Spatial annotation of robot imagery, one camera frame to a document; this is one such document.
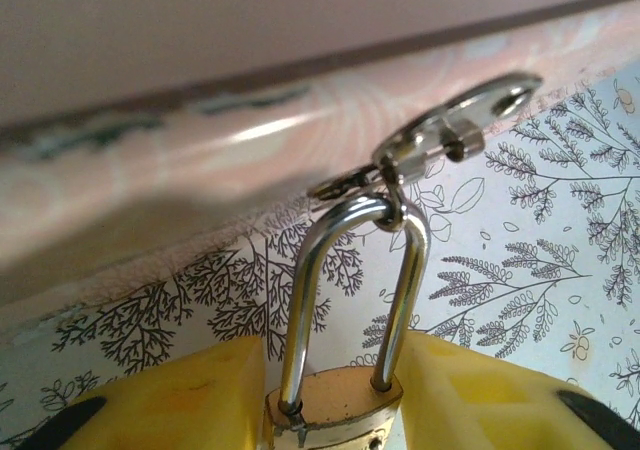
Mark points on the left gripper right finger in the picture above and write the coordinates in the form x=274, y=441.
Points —
x=490, y=405

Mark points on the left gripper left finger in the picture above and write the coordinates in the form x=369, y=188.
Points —
x=190, y=400

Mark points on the small brass padlock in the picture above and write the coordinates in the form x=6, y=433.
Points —
x=345, y=405

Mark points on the pink tin box with couple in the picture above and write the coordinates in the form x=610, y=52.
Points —
x=200, y=120

